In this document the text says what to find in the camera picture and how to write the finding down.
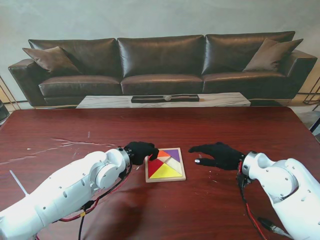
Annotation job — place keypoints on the clear glass ball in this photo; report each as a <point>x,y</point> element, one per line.
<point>167,97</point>

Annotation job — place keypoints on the purple tangram triangle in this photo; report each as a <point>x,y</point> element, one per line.
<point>173,155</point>

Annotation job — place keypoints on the large yellow tangram triangle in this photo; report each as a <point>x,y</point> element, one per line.
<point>166,172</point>

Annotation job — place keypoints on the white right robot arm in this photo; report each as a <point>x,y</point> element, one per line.
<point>287,182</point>

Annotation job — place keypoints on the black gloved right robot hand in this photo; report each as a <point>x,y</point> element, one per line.
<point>222,157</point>

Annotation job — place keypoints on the small cream tangram triangle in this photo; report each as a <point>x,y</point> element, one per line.
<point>163,159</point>

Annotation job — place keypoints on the long black decorative tray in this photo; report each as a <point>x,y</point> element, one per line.
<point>150,99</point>

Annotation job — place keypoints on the square wooden puzzle tray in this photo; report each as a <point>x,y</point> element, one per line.
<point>183,172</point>

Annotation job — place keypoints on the marble coffee table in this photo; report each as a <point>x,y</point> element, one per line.
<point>105,101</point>

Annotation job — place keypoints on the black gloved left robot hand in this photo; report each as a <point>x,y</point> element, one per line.
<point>140,152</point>

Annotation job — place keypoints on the thin metal side table frame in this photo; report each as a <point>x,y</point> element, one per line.
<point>10,97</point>
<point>311,93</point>

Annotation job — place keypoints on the orange tangram parallelogram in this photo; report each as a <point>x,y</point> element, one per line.
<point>162,153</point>

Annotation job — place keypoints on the large red tangram triangle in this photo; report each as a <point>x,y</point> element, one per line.
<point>155,167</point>

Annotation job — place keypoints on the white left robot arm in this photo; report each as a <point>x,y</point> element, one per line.
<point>70,190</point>

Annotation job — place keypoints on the brown sofa cushion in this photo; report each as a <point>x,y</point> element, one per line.
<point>52,61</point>
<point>272,56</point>

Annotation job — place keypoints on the dark brown leather sofa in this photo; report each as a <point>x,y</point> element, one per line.
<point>160,60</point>

